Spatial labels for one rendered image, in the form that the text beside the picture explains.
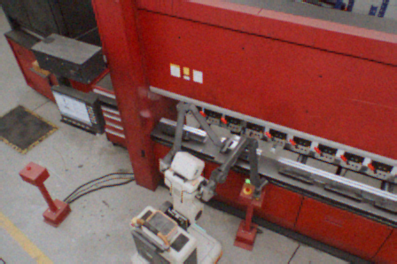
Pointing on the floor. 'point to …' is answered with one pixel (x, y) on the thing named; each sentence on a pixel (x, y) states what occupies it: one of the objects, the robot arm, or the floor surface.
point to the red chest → (113, 131)
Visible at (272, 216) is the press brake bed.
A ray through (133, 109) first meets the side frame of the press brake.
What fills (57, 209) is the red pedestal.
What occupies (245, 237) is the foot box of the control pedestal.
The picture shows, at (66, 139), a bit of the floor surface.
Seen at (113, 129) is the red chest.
